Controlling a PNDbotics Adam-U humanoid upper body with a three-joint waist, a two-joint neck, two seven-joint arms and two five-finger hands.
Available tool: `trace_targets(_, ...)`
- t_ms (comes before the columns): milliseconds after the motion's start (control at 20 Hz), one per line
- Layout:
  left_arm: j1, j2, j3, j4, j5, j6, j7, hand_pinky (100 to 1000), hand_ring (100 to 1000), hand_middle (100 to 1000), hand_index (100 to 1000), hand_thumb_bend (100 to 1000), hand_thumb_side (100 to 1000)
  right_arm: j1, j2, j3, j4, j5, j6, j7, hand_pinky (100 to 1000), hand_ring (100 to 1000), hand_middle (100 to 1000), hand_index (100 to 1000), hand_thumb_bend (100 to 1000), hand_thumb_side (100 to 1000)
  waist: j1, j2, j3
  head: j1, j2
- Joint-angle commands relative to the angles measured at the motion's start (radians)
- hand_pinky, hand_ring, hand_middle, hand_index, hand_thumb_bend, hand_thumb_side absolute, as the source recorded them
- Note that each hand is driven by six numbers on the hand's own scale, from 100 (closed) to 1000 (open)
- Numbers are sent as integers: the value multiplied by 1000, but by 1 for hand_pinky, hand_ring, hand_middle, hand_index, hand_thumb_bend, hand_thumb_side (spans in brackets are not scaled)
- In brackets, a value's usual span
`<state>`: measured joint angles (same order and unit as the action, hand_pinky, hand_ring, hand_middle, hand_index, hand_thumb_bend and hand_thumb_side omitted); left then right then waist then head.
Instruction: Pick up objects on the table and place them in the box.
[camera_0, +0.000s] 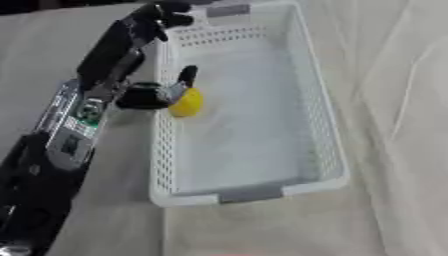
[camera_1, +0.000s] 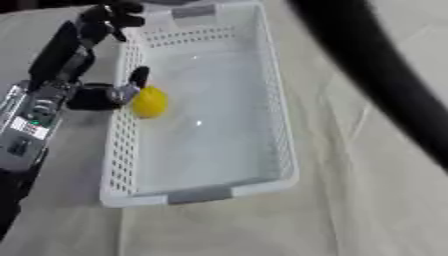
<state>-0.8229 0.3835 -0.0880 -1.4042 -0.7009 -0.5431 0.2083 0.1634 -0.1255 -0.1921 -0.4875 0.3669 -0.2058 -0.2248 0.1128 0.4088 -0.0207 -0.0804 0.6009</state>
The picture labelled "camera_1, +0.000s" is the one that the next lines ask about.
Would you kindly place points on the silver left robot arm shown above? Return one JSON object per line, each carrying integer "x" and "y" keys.
{"x": 26, "y": 126}

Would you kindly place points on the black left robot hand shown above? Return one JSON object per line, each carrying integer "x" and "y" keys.
{"x": 57, "y": 56}

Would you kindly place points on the yellow toy lemon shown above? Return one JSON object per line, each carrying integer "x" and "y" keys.
{"x": 150, "y": 101}

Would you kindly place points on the white perforated plastic basket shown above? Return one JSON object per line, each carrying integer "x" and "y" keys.
{"x": 204, "y": 110}

